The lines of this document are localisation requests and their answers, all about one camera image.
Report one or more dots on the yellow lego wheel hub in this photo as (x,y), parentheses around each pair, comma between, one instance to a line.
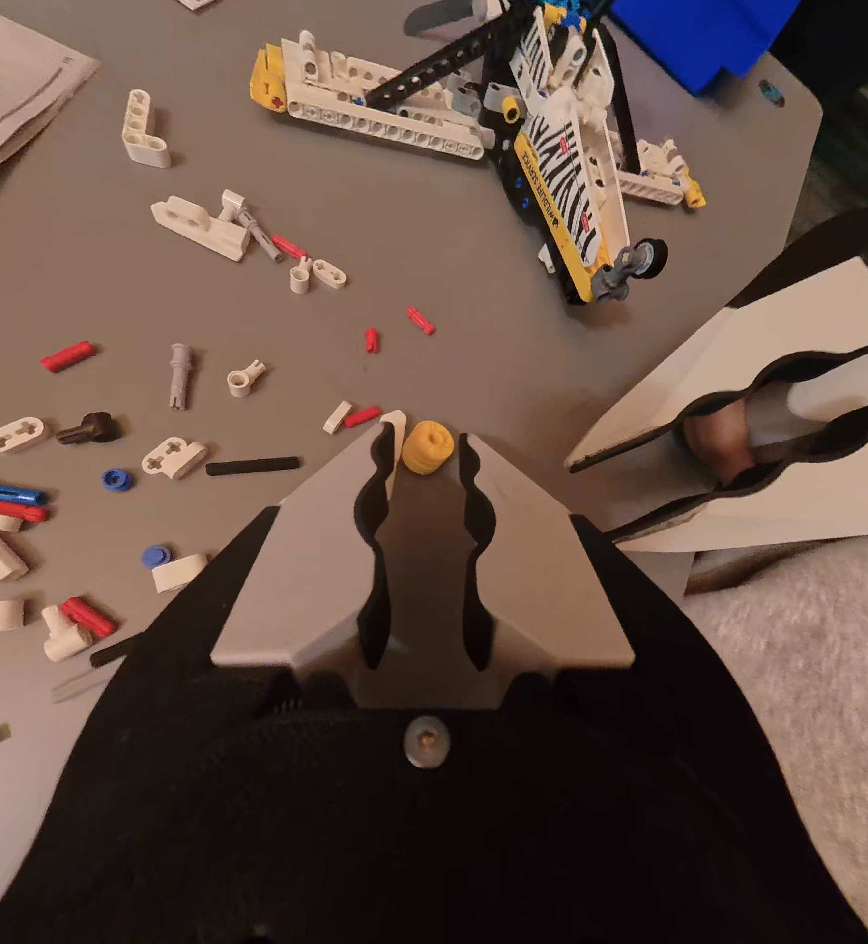
(426,450)

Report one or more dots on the scattered small lego pieces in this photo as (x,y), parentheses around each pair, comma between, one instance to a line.
(69,356)

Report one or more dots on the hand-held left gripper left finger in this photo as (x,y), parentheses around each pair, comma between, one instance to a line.
(294,590)

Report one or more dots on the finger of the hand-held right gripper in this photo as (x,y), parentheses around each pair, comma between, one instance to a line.
(810,501)
(736,346)

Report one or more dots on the blue plastic bin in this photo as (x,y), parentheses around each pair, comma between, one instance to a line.
(699,37)

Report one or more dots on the lego airplane model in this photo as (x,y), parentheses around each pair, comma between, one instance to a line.
(567,169)

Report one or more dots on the white angled lego beam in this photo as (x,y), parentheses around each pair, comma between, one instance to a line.
(161,156)

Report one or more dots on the lego instruction booklet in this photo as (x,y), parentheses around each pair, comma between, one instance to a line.
(21,88)

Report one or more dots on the small teal lego piece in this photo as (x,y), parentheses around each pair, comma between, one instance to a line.
(772,92)

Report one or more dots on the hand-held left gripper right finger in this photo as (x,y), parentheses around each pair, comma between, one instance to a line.
(552,590)

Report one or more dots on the person's right hand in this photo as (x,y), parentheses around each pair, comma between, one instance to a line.
(718,442)

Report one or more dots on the white lego bracket piece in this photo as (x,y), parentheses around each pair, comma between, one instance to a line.
(213,236)

